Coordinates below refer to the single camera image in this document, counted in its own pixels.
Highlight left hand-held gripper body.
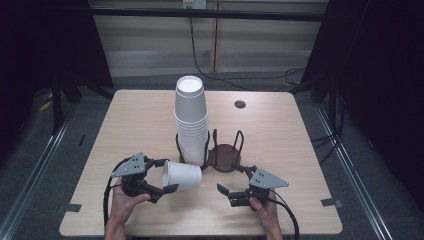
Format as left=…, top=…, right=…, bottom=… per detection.
left=110, top=151, right=157, bottom=198

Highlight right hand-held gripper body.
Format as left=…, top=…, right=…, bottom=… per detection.
left=227, top=166, right=290, bottom=208

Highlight black wire cup rack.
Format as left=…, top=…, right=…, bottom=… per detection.
left=175, top=128, right=246, bottom=174

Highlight white disposable cup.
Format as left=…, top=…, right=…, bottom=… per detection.
left=161, top=160, right=204, bottom=191

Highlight stack of white paper cups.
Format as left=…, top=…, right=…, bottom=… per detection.
left=173, top=75, right=210, bottom=168

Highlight person's right hand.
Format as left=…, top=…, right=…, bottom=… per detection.
left=249, top=189, right=280, bottom=232

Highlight person's left hand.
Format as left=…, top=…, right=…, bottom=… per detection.
left=109, top=176, right=152, bottom=228

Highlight grey tape strip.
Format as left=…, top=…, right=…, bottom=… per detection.
left=320, top=197, right=344, bottom=208
left=55, top=202, right=83, bottom=214

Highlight black metal stand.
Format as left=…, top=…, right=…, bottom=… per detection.
left=50, top=77, right=65, bottom=136

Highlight black-edged background desk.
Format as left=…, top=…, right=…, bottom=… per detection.
left=90, top=7, right=330, bottom=23

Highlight black curtain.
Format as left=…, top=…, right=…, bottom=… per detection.
left=289, top=0, right=424, bottom=201
left=0, top=0, right=115, bottom=158

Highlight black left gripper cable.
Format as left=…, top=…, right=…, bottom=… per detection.
left=103, top=157, right=138, bottom=231

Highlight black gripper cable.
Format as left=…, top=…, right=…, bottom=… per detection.
left=268, top=189, right=300, bottom=240
left=103, top=157, right=138, bottom=231

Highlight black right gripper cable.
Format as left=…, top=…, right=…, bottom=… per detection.
left=268, top=189, right=300, bottom=240

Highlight black floor cables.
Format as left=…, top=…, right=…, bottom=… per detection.
left=310, top=88, right=348, bottom=165

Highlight metal floor rail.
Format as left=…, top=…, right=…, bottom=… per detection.
left=314, top=105, right=396, bottom=240
left=0, top=106, right=78, bottom=240

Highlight black socket cable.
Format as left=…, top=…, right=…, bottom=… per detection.
left=188, top=15, right=306, bottom=93

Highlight white wall socket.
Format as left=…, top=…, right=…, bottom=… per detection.
left=182, top=0, right=207, bottom=10

